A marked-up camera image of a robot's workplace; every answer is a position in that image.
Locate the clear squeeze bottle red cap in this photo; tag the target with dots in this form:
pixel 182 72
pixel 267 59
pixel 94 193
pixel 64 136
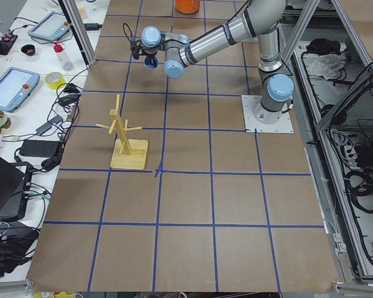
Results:
pixel 62 56

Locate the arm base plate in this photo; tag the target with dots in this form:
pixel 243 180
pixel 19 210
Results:
pixel 259 120

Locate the light blue plastic cup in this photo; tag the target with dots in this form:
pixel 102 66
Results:
pixel 151 62

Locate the blue teach pendant far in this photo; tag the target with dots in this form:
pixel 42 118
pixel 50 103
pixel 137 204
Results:
pixel 51 28

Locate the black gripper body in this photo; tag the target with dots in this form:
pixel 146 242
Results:
pixel 150 59

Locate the black laptop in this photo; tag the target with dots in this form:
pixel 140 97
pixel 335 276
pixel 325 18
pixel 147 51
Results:
pixel 15 179

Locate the aluminium frame post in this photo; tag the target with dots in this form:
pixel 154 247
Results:
pixel 74 19

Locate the black small bowl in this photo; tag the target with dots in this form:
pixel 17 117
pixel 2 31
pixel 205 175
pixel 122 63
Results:
pixel 28 50

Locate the orange can shaped container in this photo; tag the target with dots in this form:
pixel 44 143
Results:
pixel 187 6

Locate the yellow tape roll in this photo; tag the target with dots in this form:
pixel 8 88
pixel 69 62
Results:
pixel 55 80

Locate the bamboo mug tree stand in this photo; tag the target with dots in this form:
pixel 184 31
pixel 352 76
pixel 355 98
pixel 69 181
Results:
pixel 127 153

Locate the black power adapter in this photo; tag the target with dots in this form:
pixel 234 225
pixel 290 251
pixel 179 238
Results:
pixel 39 148

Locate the blue teach pendant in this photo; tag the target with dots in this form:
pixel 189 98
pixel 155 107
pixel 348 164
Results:
pixel 51 28
pixel 15 86

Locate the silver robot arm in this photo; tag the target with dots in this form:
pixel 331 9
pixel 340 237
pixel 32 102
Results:
pixel 259 20

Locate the blue teach pendant near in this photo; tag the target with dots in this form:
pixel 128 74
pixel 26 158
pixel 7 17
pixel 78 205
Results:
pixel 15 86

